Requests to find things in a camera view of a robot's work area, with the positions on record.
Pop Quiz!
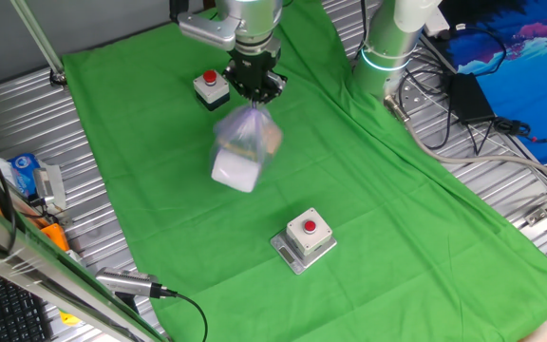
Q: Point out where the aluminium frame beam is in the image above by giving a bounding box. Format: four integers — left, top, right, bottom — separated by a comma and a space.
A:
0, 189, 170, 342

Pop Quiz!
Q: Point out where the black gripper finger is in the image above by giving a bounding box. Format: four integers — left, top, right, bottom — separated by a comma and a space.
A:
222, 68, 255, 105
253, 70, 288, 105

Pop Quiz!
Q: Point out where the white power strip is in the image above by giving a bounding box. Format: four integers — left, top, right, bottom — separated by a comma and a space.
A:
423, 7, 451, 40

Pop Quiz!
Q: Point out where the black keyboard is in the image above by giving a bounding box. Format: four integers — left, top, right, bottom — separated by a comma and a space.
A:
0, 265, 54, 342

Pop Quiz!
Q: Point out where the grey box red button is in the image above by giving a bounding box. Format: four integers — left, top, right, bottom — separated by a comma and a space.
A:
285, 207, 334, 257
192, 69, 232, 112

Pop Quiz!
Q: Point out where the black power adapter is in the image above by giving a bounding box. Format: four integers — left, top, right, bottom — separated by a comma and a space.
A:
446, 71, 497, 125

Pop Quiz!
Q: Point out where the grey cable hose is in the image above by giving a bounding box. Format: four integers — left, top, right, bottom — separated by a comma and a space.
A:
383, 94, 547, 191

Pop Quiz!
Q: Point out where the orange box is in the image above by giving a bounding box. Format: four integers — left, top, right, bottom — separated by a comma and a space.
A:
39, 222, 71, 253

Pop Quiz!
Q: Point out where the black camera cable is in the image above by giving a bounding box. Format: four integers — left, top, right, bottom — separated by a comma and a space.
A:
149, 283, 210, 342

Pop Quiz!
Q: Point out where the yellow sponge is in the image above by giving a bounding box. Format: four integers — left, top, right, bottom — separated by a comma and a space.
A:
218, 139, 256, 157

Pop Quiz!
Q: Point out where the clear purple plastic bag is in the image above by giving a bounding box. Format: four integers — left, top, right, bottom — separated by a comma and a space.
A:
208, 103, 284, 194

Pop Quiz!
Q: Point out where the aluminium pole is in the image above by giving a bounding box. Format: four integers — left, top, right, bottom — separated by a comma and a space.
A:
9, 0, 68, 89

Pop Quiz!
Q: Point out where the blue poster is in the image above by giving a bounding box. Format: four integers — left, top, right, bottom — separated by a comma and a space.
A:
437, 0, 547, 165

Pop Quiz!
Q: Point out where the black power cable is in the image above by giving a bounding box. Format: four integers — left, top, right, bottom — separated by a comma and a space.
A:
491, 116, 547, 143

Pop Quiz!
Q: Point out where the green cloth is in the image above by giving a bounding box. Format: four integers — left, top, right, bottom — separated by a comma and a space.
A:
62, 0, 547, 342

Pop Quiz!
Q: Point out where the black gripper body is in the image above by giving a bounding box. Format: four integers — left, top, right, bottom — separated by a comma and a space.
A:
229, 42, 282, 89

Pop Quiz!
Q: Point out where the black base cable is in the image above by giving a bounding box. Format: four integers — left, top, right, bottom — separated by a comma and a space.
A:
396, 66, 458, 152

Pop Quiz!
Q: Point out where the white box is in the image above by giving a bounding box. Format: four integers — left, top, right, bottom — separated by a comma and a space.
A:
210, 149, 260, 194

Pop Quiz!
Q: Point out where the blue tissue pack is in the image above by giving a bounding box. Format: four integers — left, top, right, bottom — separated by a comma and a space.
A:
6, 152, 42, 199

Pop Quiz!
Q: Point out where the silver camera on stand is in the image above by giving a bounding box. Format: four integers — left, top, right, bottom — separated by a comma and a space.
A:
95, 266, 160, 314

